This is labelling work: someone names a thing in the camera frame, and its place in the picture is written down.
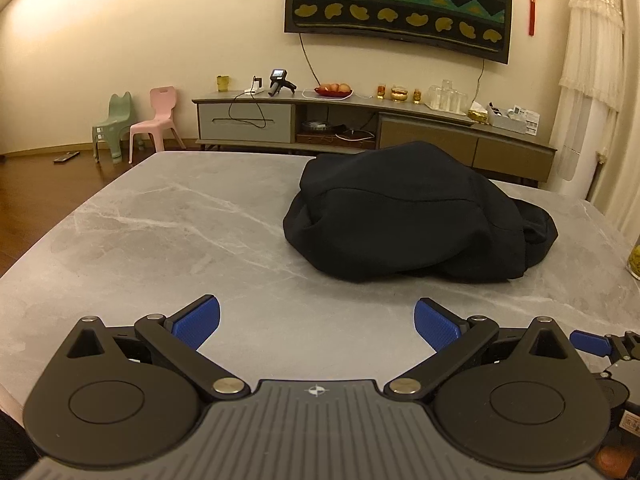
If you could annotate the glass jar on table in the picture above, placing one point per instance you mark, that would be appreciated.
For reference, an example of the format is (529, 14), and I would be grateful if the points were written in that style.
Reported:
(633, 260)

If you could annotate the pink plastic kids chair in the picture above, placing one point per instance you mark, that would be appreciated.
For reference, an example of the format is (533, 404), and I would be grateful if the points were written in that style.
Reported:
(163, 101)

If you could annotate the wall television with cloth cover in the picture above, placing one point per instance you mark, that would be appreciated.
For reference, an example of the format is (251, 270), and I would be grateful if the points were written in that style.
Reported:
(480, 28)

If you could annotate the black trousers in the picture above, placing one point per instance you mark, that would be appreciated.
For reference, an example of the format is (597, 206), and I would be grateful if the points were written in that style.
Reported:
(412, 210)

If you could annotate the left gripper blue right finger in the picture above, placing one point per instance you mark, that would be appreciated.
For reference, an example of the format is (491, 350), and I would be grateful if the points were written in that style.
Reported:
(457, 343)

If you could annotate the small yellow cup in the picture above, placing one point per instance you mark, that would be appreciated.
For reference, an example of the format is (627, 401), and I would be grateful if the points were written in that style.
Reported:
(223, 83)

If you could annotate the long grey TV cabinet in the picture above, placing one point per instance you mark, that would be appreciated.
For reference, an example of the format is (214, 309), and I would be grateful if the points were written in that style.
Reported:
(310, 123)

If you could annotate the remote control on floor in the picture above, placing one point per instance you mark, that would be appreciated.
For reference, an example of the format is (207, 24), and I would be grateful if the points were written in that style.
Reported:
(62, 159)

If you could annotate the green plastic kids chair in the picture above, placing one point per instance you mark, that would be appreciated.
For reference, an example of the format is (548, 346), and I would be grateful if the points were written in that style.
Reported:
(120, 117)

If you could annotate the golden ornament bowl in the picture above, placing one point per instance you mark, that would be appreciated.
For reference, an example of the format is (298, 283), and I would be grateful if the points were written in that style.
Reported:
(398, 94)

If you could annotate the white lace covered air conditioner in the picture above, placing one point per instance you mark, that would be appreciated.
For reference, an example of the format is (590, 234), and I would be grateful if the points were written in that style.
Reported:
(591, 91)

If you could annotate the red plate of fruit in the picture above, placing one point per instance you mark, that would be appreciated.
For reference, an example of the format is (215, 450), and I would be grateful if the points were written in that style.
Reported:
(334, 91)

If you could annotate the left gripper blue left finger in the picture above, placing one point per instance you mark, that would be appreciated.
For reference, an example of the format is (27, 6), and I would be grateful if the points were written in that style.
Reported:
(170, 345)

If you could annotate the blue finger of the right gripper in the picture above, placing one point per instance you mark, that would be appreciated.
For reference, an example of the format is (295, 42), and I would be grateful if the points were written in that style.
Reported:
(591, 343)

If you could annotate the clear glass cup set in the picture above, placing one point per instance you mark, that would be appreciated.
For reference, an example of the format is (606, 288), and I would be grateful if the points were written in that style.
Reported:
(445, 98)

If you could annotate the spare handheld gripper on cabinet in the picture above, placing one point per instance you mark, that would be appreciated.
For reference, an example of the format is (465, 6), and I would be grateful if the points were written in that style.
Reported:
(278, 81)

